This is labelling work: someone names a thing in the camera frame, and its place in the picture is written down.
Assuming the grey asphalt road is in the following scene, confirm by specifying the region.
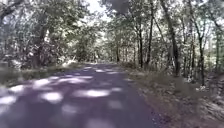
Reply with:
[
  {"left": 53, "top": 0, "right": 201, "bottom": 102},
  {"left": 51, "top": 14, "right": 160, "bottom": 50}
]
[{"left": 0, "top": 62, "right": 164, "bottom": 128}]

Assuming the wood of trees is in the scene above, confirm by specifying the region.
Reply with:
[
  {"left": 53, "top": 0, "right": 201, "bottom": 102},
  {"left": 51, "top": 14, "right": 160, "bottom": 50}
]
[{"left": 0, "top": 0, "right": 224, "bottom": 88}]

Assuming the leaf-strewn dirt verge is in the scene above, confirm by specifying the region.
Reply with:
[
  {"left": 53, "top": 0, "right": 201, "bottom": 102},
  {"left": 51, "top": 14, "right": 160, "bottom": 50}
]
[{"left": 117, "top": 61, "right": 224, "bottom": 128}]

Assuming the grassy leaf-strewn verge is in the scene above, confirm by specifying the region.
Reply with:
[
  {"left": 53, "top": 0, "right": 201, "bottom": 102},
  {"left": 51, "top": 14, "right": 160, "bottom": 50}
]
[{"left": 0, "top": 60, "right": 88, "bottom": 88}]

